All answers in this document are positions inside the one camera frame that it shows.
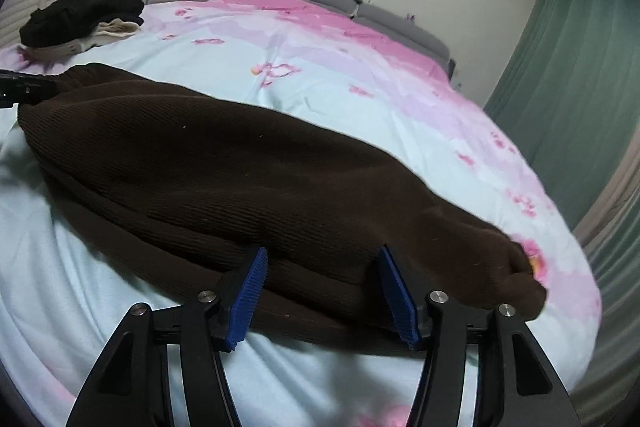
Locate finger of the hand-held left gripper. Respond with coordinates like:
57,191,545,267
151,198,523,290
0,69,58,108

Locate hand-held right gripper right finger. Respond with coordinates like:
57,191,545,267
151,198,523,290
377,247,583,427

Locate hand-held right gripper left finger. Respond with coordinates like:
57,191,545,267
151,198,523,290
65,247,269,427

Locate pile of folded dark clothes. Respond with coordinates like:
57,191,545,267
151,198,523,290
20,0,147,48

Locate beige folded garment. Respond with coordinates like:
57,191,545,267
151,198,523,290
30,20,142,62

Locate floral pink and blue duvet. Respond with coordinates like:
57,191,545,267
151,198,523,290
0,0,601,427

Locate beige curtain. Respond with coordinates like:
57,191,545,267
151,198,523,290
572,142,640,253

